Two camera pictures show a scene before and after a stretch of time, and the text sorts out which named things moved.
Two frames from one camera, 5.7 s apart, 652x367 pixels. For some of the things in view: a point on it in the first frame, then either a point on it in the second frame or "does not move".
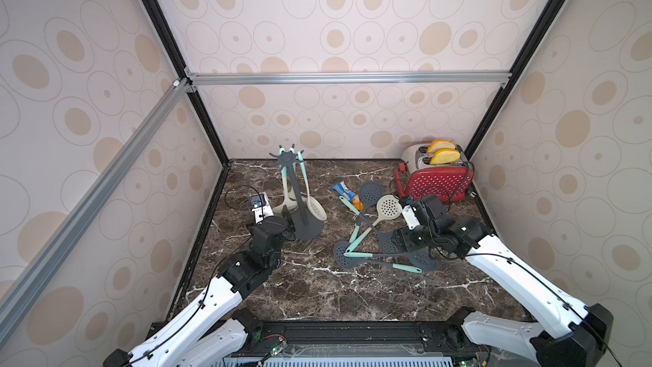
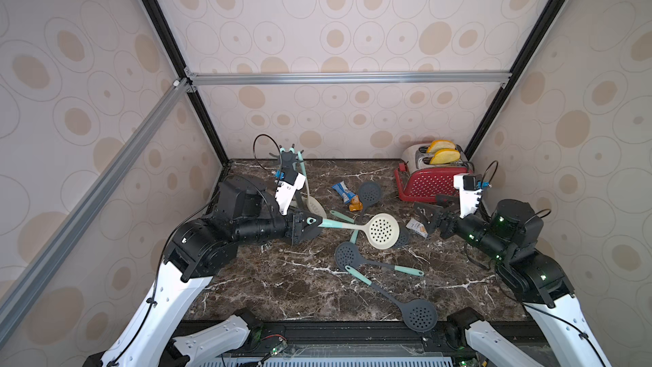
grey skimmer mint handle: x=423 y=259 -> x=419 y=314
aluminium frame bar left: x=39 y=266 does not move
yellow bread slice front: x=445 y=155 does not move
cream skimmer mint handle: x=314 y=206 does not move
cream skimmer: x=389 y=207 -> x=382 y=229
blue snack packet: x=342 y=189 does not move
